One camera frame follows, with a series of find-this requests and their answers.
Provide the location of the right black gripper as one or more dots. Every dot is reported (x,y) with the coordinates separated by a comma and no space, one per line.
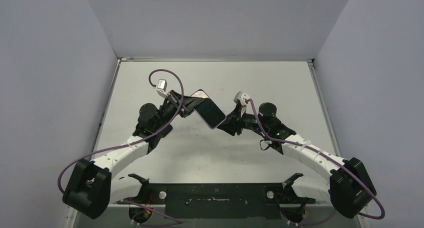
(237,120)

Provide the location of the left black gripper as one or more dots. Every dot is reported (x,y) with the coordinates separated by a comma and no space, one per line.
(188,104)

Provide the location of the black smartphone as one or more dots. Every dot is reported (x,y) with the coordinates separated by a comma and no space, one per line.
(210,113)

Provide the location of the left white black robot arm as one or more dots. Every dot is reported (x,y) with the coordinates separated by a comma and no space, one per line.
(92,188)

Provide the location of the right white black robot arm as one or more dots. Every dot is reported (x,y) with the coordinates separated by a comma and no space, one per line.
(345,184)

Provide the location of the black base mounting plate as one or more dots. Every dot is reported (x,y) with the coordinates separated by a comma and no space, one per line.
(221,200)

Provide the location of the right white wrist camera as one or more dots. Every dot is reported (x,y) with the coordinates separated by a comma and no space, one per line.
(241,99)

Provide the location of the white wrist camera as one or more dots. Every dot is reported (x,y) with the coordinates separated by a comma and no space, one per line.
(241,99)
(161,88)

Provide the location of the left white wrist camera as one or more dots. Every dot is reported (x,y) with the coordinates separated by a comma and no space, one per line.
(161,88)

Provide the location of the aluminium table frame rail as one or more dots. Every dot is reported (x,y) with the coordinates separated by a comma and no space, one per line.
(324,108)

